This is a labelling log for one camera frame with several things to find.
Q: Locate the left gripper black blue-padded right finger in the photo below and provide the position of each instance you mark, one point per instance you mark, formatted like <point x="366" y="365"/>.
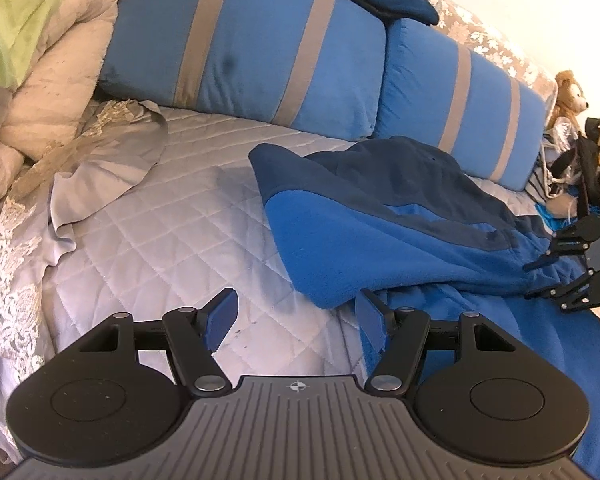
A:
<point x="471" y="387"/>

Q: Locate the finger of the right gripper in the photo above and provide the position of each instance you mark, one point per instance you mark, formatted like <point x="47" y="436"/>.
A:
<point x="580" y="294"/>
<point x="573" y="240"/>

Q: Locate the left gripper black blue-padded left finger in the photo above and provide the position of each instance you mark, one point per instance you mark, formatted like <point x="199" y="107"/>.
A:
<point x="122" y="387"/>

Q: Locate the blue fleece jacket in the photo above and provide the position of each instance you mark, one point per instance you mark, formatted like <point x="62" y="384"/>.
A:
<point x="400" y="218"/>

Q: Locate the black bag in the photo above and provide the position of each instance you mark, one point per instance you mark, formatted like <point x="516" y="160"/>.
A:
<point x="584" y="157"/>

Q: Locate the brown teddy bear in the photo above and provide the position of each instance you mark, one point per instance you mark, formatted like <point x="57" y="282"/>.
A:
<point x="570" y="100"/>

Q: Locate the silver quilted bedspread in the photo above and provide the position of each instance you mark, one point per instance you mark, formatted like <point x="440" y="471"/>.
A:
<point x="194" y="226"/>

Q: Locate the blue striped pillow right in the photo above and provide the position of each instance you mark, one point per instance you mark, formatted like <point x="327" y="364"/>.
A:
<point x="441" y="93"/>

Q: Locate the blue striped pillow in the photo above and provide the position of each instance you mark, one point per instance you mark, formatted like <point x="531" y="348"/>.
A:
<point x="441" y="93"/>
<point x="310" y="65"/>

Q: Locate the beige floral headboard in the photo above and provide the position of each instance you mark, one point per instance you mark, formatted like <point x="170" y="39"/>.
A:
<point x="466" y="28"/>

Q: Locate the grey lace-trimmed cloth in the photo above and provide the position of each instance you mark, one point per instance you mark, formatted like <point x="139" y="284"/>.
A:
<point x="112" y="155"/>

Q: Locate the beige quilted comforter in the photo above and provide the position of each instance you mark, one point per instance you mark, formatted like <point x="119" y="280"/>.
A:
<point x="46" y="110"/>

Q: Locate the blue striped pillow left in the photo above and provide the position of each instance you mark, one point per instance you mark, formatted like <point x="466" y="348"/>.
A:
<point x="310" y="65"/>

